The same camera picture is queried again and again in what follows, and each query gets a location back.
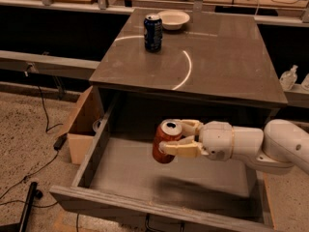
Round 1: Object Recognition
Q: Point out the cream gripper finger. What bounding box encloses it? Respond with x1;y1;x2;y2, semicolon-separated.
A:
176;119;204;136
158;135;204;158

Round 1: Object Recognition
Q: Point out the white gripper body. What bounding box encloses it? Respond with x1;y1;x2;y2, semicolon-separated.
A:
199;121;234;161

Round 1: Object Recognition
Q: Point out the red coke can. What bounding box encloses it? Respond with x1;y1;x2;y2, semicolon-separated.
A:
153;119;183;163

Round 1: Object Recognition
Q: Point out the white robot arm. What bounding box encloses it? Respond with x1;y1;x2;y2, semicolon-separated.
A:
153;119;309;174

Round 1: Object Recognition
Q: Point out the open grey top drawer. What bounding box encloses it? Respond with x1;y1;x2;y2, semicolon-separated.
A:
50;93;274;232

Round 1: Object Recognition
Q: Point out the blue pepsi can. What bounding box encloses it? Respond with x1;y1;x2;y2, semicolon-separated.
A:
144;14;162;52

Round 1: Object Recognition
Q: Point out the grey wooden cabinet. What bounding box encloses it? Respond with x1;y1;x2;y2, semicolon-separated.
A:
90;10;288;142

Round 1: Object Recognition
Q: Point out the clear sanitizer bottle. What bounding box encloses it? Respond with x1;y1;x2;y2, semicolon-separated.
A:
279;65;297;91

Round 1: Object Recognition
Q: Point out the tape roll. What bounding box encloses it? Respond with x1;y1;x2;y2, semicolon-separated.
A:
92;119;101;132

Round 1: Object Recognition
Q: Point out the white bowl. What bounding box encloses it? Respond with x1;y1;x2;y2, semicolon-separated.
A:
158;10;190;31

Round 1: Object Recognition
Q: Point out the cardboard box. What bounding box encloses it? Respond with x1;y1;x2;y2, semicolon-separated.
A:
58;86;104;165

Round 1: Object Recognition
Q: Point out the black power adapter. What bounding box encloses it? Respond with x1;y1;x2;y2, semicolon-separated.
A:
53;134;67;151

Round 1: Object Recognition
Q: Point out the black stand leg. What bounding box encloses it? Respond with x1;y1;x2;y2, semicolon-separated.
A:
0;182;42;232

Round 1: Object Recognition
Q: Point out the metal rail beam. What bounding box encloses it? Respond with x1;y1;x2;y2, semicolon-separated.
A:
0;50;98;80

